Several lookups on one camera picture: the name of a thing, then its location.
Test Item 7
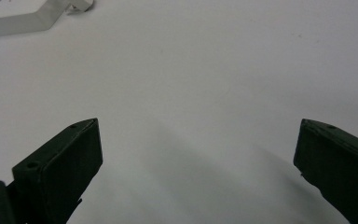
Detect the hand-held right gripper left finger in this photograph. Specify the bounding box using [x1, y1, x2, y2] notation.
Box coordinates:
[11, 118, 103, 224]

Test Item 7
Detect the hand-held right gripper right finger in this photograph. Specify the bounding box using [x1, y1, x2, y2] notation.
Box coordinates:
[293, 118, 358, 224]

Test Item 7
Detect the white bracket object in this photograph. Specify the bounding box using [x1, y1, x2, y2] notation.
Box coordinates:
[0, 0, 95, 36]

